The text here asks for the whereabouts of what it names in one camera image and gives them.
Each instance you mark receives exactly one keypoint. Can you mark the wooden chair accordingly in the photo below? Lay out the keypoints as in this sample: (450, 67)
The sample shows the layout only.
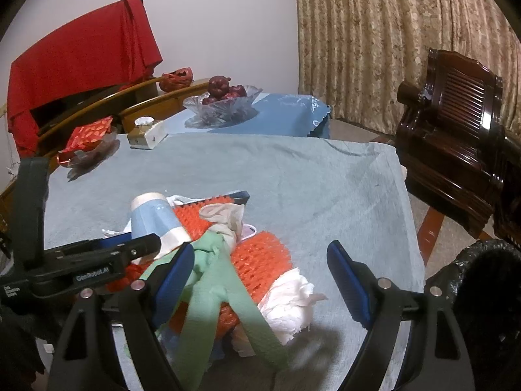
(154, 108)
(101, 98)

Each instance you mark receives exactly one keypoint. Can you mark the red apple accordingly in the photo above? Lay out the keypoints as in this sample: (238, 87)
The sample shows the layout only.
(219, 85)
(237, 91)

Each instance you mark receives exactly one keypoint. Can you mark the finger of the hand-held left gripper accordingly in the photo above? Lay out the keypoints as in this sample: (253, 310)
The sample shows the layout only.
(116, 242)
(140, 246)

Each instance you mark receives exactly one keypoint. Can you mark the dark blue card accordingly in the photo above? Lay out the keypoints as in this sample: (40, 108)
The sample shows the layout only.
(234, 196)

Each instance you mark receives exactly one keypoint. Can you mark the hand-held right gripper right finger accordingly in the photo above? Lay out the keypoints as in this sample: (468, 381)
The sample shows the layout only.
(350, 285)

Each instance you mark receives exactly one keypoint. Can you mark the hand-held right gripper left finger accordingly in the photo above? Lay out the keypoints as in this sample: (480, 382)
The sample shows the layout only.
(177, 277)

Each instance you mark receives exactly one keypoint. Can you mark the glass fruit bowl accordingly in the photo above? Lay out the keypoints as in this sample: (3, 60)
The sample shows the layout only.
(222, 108)

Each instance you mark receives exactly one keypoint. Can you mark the dark wooden armchair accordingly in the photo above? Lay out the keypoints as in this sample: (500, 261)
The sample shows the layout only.
(452, 146)

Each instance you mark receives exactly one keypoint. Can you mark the blue paper cup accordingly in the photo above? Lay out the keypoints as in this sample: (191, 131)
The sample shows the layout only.
(156, 220)

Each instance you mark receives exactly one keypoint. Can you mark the red patterned packet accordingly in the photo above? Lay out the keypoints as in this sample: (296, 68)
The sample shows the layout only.
(87, 132)

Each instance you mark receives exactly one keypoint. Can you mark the trash bin with black bag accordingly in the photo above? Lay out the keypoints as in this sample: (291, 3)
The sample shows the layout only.
(488, 277)

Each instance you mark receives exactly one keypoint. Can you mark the beige patterned curtain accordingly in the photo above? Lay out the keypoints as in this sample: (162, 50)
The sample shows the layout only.
(366, 28)

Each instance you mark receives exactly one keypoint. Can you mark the grey-blue table cloth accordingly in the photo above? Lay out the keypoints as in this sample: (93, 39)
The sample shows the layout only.
(317, 187)

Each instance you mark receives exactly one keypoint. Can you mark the beige cloth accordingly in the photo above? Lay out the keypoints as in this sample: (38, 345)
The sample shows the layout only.
(222, 218)

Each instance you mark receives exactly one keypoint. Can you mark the red plastic bag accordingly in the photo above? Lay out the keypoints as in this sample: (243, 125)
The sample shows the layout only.
(176, 80)

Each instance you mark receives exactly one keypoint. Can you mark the tissue box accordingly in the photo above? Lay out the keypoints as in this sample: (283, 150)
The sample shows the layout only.
(148, 134)

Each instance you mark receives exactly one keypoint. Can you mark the white tissue wad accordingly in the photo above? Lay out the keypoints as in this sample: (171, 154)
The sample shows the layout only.
(291, 301)

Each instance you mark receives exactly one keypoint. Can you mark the green cloth strip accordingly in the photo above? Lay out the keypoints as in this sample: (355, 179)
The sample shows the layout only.
(211, 293)

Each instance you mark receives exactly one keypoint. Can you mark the red cloth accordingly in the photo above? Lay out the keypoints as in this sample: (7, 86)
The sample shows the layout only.
(81, 61)

